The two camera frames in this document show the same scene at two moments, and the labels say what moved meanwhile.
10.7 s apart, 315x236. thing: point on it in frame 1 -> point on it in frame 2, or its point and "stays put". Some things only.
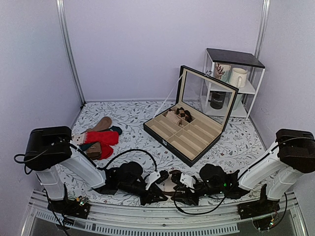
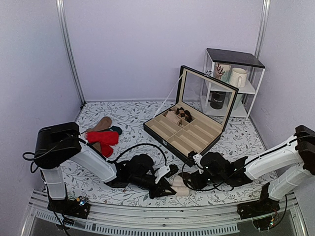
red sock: (106, 138) stays put
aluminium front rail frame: (142, 220) stays put
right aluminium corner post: (262, 27) stays put
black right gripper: (186, 199) -> (196, 182)
